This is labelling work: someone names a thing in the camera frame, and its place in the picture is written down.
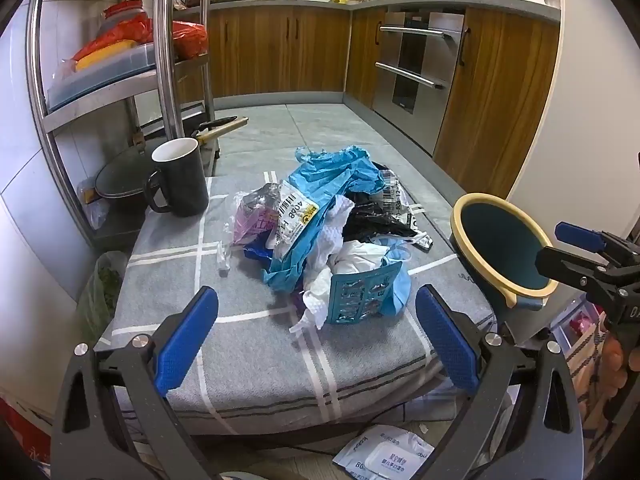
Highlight wooden kitchen cabinets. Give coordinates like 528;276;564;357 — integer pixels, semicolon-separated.
207;2;561;201

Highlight black plastic bag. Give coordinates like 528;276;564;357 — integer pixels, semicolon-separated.
342;195;421;246

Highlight pan with wooden handle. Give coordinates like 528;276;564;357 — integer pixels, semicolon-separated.
192;116;249;148

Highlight white wet wipes pack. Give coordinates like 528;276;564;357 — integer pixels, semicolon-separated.
332;424;436;480

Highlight white tissue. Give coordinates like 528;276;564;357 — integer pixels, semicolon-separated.
289;195;383;335

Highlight small clear plastic scrap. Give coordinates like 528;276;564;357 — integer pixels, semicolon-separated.
215;241;233;277

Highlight dark blue wrapper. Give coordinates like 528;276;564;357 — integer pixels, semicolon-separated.
242;237;276;266

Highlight red plastic bag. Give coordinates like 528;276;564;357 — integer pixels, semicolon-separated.
170;20;208;59

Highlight metal shelf rack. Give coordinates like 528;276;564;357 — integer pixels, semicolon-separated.
25;0;221;251

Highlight teal blister card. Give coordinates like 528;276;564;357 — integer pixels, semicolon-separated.
327;260;403;323

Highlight stainless steel oven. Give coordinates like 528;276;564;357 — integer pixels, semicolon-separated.
372;10;468;156

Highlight blue face mask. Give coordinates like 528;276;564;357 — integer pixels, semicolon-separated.
380;237;413;318

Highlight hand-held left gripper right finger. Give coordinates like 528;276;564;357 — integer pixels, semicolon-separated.
415;284;586;480

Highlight black mug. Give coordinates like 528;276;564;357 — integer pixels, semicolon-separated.
144;137;210;218

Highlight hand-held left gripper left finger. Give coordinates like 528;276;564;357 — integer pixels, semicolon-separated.
50;285;221;480

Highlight orange plaid cloth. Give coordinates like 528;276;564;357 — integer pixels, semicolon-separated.
570;322;608;411

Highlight person's right hand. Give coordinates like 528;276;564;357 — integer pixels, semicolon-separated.
597;319;624;414

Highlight teal bin with yellow rim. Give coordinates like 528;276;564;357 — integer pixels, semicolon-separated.
449;192;560;318

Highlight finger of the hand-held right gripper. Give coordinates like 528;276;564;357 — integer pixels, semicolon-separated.
554;221;626;261
534;245;621;291

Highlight bag of green vegetables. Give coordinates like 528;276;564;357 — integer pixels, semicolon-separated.
77;250;128;346

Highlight clear plastic storage box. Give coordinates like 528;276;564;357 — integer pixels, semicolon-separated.
550;300;601;353

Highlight white barcode printed bag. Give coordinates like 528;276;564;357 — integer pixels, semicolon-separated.
380;170;436;251

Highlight pink clear plastic wrapper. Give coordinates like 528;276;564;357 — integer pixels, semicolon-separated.
222;182;283;251

